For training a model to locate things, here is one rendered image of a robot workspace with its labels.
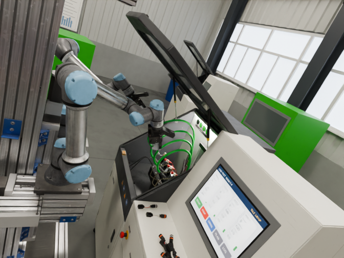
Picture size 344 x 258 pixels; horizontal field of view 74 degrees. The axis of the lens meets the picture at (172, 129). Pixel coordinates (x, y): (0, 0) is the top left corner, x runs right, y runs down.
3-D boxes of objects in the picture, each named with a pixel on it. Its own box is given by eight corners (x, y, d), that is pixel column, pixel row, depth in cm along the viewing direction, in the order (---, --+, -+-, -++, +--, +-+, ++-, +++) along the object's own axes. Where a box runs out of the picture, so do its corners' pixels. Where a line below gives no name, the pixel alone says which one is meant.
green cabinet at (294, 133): (219, 161, 490) (256, 91, 435) (248, 167, 523) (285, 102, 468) (247, 195, 401) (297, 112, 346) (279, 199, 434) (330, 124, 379)
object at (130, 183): (114, 162, 201) (120, 147, 196) (120, 163, 203) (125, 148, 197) (123, 217, 149) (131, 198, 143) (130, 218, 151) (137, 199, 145)
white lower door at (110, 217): (94, 219, 225) (113, 162, 202) (97, 219, 226) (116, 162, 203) (96, 287, 171) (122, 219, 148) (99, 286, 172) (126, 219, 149)
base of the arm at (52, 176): (42, 185, 115) (46, 169, 112) (44, 167, 127) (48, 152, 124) (74, 186, 123) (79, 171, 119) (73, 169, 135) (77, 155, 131)
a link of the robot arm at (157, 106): (145, 101, 124) (158, 97, 128) (146, 117, 130) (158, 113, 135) (153, 108, 119) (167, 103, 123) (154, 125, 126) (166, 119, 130)
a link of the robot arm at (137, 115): (125, 120, 126) (143, 113, 132) (136, 130, 119) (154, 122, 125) (124, 107, 121) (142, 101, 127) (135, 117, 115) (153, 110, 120)
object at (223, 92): (154, 117, 586) (183, 39, 518) (192, 129, 616) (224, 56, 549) (159, 141, 469) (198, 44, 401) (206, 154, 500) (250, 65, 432)
